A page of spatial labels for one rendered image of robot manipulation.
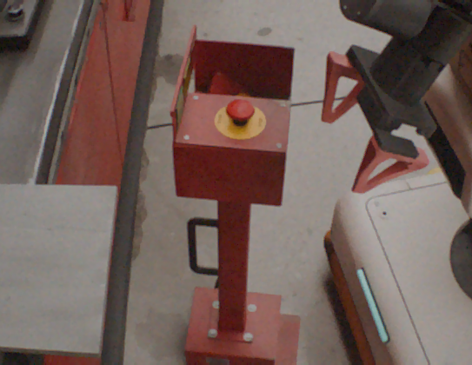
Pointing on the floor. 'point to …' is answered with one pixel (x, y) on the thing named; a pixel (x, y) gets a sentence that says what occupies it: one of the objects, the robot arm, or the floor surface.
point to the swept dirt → (145, 164)
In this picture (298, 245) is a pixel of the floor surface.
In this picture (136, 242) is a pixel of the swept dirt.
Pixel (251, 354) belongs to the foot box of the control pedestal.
